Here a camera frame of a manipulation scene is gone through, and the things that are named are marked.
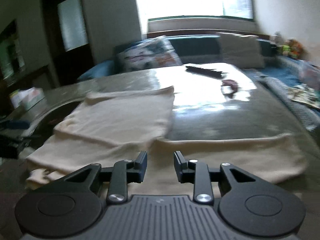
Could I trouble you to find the dark door with glass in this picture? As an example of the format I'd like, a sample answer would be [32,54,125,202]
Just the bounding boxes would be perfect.
[41,0,94,86]

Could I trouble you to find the plain grey pillow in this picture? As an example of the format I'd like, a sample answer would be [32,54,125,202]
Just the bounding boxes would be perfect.
[218,32,265,69]

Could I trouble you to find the teal corner sofa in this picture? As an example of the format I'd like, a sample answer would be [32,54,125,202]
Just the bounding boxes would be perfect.
[78,35,319,132]

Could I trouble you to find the black remote control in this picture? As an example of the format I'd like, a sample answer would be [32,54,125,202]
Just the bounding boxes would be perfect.
[186,66,222,79]

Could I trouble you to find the pink hair scrunchie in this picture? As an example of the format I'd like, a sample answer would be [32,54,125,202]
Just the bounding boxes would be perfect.
[221,79,239,96]

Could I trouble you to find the butterfly print pillow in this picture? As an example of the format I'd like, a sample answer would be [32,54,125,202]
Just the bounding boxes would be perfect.
[117,36,182,72]

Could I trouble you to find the brown plush toy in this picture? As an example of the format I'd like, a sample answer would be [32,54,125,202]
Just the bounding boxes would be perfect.
[281,39,293,57]

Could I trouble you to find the patterned cloth on sofa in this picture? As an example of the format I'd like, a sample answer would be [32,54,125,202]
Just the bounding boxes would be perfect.
[287,84,319,110]

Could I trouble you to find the orange plush toy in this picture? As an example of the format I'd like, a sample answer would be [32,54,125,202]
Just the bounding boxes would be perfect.
[290,40,303,59]

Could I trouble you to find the cream knit sweater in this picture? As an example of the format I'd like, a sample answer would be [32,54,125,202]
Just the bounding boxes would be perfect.
[26,87,308,194]

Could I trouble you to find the black white plush toy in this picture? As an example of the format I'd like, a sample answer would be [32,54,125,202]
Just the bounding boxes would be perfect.
[270,31,284,49]

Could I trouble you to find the tissue box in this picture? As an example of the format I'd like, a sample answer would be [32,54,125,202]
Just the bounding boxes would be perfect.
[9,87,45,111]

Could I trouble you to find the round black induction cooktop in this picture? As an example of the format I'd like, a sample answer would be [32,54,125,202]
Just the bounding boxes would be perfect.
[33,101,80,140]

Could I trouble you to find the clear plastic storage box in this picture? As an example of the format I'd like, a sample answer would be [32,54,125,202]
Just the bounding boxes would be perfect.
[298,60,319,91]

